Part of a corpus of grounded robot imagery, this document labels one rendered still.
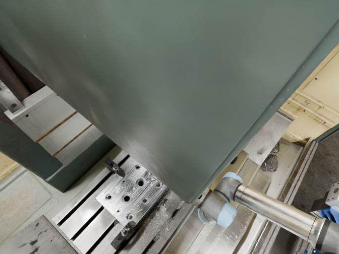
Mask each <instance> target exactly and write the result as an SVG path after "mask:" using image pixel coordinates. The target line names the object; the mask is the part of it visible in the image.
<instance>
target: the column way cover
mask: <svg viewBox="0 0 339 254"><path fill-rule="evenodd" d="M21 103H22V104H23V105H24V106H25V108H24V109H22V110H21V111H19V112H18V113H16V114H15V115H13V114H12V113H11V112H10V111H9V110H7V111H5V112H4V114H5V115H6V116H7V117H8V118H9V119H10V120H12V121H13V122H14V123H15V124H16V125H17V126H18V127H19V128H20V129H21V130H22V131H23V132H25V133H26V134H27V135H28V136H29V137H30V138H31V139H32V140H33V141H34V142H36V143H37V142H38V143H39V144H40V145H41V146H42V147H43V148H44V149H45V150H46V151H47V152H48V153H49V154H50V155H52V156H55V157H56V158H57V159H58V160H59V161H60V162H61V163H62V164H63V165H64V166H65V167H66V166H67V165H69V164H70V163H71V162H72V161H73V160H74V159H76V158H77V157H78V156H79V155H80V154H81V153H82V152H84V151H85V150H86V149H87V148H88V147H89V146H91V145H92V144H93V143H94V142H95V141H96V140H97V139H99V138H100V137H101V136H102V135H103V134H104V133H102V132H101V131H100V130H99V129H98V128H97V127H95V126H94V125H93V124H92V123H91V122H89V121H88V120H87V119H86V118H85V117H83V116H82V115H81V114H80V113H79V112H78V111H76V110H75V109H74V108H73V107H72V106H70V105H69V104H68V103H67V102H66V101H64V100H63V99H62V98H61V97H60V96H59V95H57V94H56V93H55V92H54V91H53V90H51V89H50V88H49V87H48V86H47V85H46V86H44V87H43V88H41V89H40V90H38V91H36V92H35V93H33V94H32V95H30V96H29V97H27V98H25V99H24V100H23V101H21Z"/></svg>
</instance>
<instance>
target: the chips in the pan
mask: <svg viewBox="0 0 339 254"><path fill-rule="evenodd" d="M280 144H282V143H280V142H277V144H276V145H275V146H274V148H273V149H272V150H271V152H272V153H273V152H274V153H276V152H279V149H280V148H279V145H280ZM271 152H270V153H271ZM277 168H278V160H277V156H276V155H273V154H269V155H268V156H267V157H266V159H265V160H264V161H263V163H262V164H261V170H262V171H263V172H267V171H269V172H275V171H277Z"/></svg>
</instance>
